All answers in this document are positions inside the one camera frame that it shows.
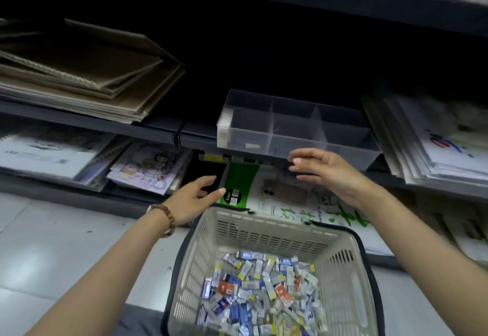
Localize person's left hand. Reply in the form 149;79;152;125
162;174;226;228

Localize person's right hand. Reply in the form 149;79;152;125
288;148;367;205

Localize clear plastic divided tray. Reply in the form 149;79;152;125
216;89;382;172

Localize beige plastic shopping basket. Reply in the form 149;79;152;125
160;206;386;336

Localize row of sorted white erasers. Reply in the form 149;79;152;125
217;107;234;142

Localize pile of mixed packaged erasers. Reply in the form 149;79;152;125
195;251;328;336

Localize person's right forearm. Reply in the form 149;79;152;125
345;187;488;336

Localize person's left forearm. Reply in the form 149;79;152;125
26;214;168;336

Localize purple cartoon cover book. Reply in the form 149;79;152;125
106;141;193;195

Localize green and white paper pack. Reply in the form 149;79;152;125
216;162;397;268

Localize white poster paper stack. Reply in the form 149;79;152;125
360;88;488;192

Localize spiral sketch pad stack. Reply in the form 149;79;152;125
0;124;132;192

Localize brown sketchbook stack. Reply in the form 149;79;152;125
0;18;187;124

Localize dark metal shelf unit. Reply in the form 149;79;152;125
0;0;488;268

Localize wooden bead bracelet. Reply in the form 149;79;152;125
146;203;177;238

